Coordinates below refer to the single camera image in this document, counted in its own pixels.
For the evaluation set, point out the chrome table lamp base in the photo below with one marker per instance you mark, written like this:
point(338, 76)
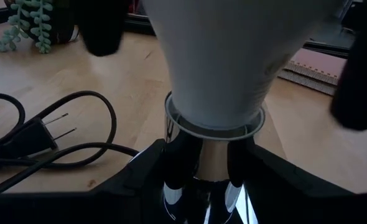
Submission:
point(214, 158)

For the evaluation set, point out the white lightbulb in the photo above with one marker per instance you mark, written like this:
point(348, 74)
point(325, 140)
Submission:
point(227, 62)

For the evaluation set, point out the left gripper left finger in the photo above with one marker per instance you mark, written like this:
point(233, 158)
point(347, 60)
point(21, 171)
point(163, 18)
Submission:
point(177, 161)

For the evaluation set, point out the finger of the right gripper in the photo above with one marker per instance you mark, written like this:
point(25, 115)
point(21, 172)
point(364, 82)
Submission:
point(364, 77)
point(102, 28)

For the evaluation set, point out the succulent plant in black pot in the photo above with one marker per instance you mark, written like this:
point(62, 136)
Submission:
point(42, 31)

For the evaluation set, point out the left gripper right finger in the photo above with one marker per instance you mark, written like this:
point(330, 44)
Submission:
point(264, 168)

